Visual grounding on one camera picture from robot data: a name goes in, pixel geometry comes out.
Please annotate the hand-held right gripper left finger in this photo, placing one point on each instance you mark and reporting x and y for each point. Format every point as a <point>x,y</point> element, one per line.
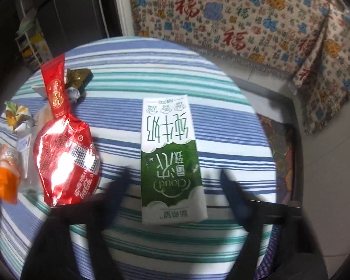
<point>119,187</point>

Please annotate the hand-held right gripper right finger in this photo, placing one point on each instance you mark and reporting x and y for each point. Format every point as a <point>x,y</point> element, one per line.
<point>235,199</point>

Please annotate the green white milk carton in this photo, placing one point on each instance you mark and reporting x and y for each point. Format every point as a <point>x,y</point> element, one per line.
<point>169,157</point>

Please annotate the cream snack packet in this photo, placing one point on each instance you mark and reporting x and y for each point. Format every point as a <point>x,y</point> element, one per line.
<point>45,117</point>

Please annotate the crumpled red foil wrapper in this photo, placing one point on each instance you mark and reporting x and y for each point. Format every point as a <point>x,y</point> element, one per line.
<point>61,157</point>

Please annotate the colourful floor mat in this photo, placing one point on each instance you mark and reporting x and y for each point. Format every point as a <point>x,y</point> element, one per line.
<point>280,145</point>

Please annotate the clear plastic wrapper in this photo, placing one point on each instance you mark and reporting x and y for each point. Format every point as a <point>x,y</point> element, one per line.
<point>24,151</point>

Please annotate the crumpled silver wrapper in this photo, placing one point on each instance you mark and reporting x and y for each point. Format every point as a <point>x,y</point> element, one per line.
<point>74,93</point>

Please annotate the orange snack wrapper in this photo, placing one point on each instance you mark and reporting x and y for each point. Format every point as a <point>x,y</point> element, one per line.
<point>5,180</point>

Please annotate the gold foil wrapper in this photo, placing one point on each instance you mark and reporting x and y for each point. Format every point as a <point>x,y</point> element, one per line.
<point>78,76</point>

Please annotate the striped tablecloth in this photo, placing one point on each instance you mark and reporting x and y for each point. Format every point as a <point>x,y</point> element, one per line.
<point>163,73</point>

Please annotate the gold white crumpled wrapper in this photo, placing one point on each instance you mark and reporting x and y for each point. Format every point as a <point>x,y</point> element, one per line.
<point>17,118</point>

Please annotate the white storage rack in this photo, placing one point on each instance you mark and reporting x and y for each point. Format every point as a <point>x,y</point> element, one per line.
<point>32,46</point>

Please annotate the printed blanket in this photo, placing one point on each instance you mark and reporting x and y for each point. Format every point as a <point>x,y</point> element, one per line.
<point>236,20</point>

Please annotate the dark refrigerator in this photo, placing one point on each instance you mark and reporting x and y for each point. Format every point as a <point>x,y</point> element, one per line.
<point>70,11</point>

